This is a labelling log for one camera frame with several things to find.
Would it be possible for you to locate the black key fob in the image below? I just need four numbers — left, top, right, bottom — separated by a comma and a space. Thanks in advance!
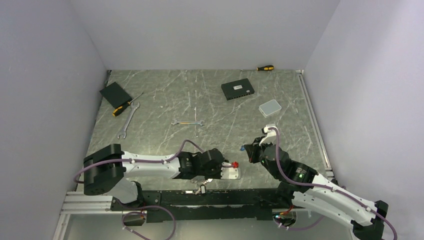
194, 185, 206, 195

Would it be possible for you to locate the large metal keyring with chain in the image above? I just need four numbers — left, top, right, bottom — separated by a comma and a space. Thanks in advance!
190, 176, 214, 186

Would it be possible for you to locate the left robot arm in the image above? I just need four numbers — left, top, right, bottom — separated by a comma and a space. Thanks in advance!
83, 143, 232, 210

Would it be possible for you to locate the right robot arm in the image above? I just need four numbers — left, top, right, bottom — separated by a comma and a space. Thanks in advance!
243, 137, 388, 240

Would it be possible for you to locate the white plastic box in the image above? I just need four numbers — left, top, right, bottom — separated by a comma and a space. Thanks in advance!
258, 99, 282, 118

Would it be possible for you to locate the small silver wrench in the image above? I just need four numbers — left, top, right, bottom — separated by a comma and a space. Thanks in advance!
171, 119, 206, 126

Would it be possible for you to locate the large silver wrench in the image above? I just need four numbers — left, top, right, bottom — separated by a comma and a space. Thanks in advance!
117, 102, 140, 139

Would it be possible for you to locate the orange black screwdriver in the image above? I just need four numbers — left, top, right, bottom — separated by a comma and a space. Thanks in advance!
112, 92, 144, 117

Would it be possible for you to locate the black flat box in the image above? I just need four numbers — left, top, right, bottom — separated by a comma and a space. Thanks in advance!
99, 82, 133, 109

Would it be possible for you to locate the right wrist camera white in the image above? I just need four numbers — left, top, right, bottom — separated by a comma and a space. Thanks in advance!
259, 124, 277, 146

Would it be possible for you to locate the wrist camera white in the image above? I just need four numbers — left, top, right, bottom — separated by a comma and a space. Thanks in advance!
220, 161, 241, 180
259, 124, 277, 146

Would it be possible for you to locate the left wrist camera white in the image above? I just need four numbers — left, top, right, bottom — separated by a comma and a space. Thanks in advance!
220, 161, 241, 180

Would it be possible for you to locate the black network switch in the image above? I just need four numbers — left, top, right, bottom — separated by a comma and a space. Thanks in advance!
221, 78, 255, 101

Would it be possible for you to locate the orange screwdriver at wall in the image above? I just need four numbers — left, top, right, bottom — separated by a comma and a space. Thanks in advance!
240, 65, 275, 72

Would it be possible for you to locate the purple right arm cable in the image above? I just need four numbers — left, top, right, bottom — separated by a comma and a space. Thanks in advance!
267, 126, 398, 240

